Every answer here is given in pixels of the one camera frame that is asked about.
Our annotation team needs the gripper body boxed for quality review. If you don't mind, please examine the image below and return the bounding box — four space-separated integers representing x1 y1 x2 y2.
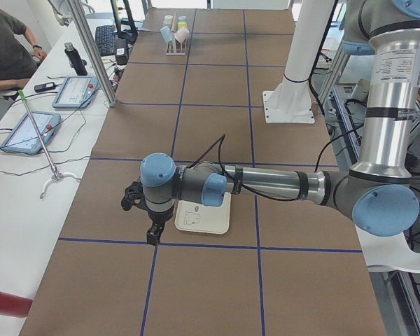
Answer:
121 181 174 228

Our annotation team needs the light blue cup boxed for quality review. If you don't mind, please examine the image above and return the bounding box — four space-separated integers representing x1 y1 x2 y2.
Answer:
160 25 172 43

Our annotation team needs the pink plastic cup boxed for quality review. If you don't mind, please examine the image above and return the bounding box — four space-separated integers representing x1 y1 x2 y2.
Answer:
174 27 190 43

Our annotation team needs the white plastic cup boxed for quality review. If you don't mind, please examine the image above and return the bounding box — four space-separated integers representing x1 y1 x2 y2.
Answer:
163 15 174 27

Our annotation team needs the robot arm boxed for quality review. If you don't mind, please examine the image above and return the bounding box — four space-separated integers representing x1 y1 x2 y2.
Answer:
121 1 420 245

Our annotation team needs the white plastic tray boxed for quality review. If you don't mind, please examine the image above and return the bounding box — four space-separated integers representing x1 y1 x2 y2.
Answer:
174 192 231 235

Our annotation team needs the far teach pendant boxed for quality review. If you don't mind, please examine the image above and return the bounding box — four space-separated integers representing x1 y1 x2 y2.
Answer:
52 76 99 109

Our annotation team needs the teach pendant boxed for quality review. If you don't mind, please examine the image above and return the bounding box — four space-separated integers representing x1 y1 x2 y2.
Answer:
52 76 99 109
0 111 61 155

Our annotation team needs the near teach pendant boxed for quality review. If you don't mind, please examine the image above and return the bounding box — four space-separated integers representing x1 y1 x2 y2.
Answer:
0 111 61 155

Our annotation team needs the black insulated bottle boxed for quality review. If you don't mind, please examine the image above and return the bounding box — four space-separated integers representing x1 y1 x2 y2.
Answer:
64 42 88 76

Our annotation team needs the black label box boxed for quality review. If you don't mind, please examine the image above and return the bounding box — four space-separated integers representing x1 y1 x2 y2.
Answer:
114 38 129 65

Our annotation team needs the black monitor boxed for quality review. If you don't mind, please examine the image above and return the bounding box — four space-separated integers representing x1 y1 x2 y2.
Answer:
110 0 141 45

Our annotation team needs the black keyboard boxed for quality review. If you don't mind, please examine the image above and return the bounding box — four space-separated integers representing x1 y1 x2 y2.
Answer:
94 25 117 57

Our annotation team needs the red bottle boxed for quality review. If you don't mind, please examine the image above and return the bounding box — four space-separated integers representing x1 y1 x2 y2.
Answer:
0 291 33 318

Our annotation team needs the seated person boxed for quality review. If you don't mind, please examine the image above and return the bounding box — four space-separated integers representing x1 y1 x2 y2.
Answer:
0 0 48 102

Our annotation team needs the white chair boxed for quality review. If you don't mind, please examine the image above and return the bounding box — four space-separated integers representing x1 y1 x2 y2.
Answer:
355 227 420 274

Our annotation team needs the green handled reach grabber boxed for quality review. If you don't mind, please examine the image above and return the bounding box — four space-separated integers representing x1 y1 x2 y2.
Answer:
17 90 81 199

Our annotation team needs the aluminium frame post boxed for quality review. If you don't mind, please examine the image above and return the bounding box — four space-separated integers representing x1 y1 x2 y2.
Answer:
67 0 117 107

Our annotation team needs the white wire cup rack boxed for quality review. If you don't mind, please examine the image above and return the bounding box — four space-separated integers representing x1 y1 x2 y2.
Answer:
165 13 190 56

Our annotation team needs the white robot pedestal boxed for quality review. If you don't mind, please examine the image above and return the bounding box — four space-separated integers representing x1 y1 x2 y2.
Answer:
262 0 337 124

